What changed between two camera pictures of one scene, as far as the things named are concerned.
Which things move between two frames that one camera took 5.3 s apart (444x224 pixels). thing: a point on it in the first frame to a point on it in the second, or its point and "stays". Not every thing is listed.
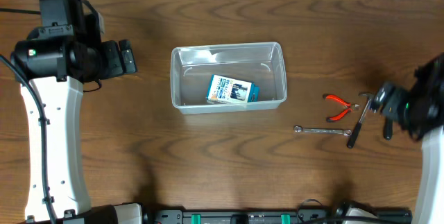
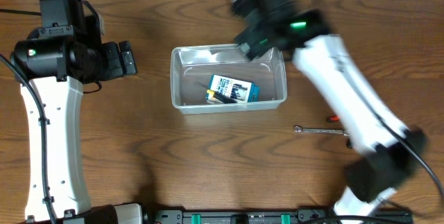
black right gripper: [390, 106] to [254, 41]
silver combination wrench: [346, 132] stays
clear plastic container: [191, 67] stays
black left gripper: [127, 56] stays
